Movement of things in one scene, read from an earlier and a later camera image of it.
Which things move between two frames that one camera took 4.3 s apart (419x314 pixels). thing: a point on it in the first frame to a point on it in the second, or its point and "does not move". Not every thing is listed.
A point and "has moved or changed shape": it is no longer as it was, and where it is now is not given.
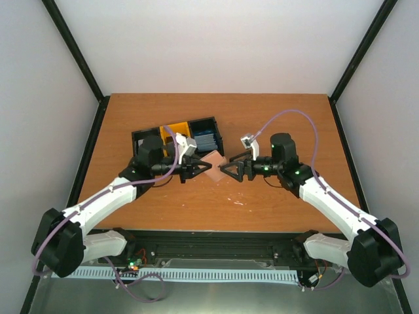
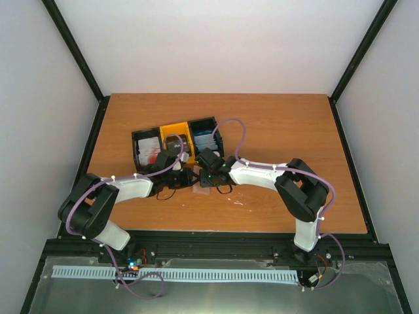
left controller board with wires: [139, 258] does not move
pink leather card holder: [217, 160] has moved or changed shape
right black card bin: [207, 135] does not move
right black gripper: [239, 165] to [203, 182]
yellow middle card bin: [182, 128] does not move
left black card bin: [140, 135] does not move
